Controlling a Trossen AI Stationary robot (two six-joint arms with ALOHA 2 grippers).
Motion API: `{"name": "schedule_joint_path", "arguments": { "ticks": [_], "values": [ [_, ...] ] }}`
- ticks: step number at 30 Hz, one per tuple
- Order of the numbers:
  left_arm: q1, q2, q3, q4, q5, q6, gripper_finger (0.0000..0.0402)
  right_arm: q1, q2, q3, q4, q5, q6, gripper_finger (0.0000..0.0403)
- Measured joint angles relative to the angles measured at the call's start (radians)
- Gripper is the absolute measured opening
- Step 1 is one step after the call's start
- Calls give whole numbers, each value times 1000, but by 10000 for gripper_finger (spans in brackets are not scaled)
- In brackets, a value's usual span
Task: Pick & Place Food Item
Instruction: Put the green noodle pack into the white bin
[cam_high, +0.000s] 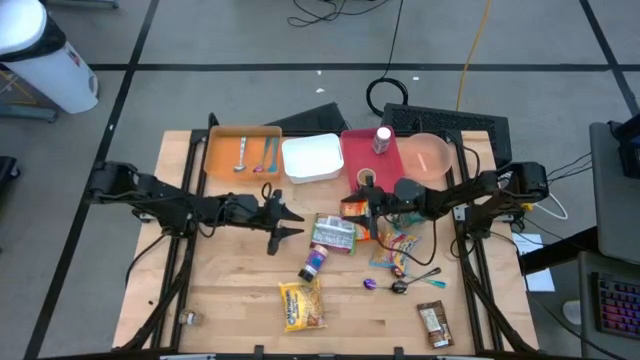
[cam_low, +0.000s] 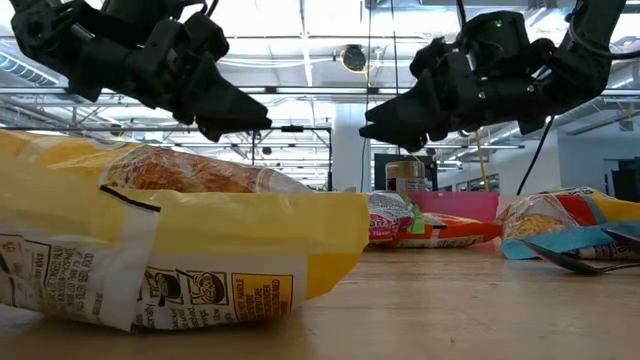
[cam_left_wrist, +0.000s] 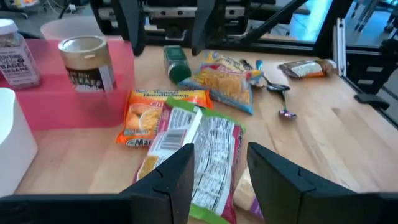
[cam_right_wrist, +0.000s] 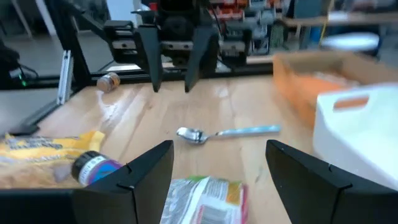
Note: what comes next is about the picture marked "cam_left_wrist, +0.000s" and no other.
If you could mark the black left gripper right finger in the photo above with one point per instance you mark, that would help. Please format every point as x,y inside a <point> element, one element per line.
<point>311,205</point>

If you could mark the green spice bottle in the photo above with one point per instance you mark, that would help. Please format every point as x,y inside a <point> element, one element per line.
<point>177,63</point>

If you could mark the white maroon ramen packet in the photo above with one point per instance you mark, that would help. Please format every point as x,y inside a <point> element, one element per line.
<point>214,149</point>

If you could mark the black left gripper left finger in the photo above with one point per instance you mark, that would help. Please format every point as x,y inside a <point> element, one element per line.
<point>93,208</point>

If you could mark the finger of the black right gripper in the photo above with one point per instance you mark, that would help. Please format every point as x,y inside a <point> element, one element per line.
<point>203,25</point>
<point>135,28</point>

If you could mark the yellow red blue ramen packet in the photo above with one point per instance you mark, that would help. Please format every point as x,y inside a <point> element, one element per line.
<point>227,84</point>

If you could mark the orange chicken ramen packet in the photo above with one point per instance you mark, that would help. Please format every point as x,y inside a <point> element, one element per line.
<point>140,115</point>

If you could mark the brown snack packet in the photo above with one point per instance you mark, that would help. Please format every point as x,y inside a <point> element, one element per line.
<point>308,68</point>

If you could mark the black table clamp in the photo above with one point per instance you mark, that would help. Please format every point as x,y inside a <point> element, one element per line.
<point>371,101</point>

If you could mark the bagel sesame seasoning bottle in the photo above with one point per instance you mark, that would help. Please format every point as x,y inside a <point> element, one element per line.
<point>17,59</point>

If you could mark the purple garlic powder bottle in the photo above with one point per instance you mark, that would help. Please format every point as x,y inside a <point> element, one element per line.
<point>247,193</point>

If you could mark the iridescent purple spoon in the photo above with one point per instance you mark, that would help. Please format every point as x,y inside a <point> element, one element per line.
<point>287,114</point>

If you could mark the white plastic bin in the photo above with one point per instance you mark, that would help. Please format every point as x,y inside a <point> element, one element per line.
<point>15,146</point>

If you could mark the gold lid jar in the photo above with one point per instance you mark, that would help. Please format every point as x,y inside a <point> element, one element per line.
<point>87,62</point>

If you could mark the pink plastic bin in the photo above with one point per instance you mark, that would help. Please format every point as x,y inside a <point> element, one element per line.
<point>56,105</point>

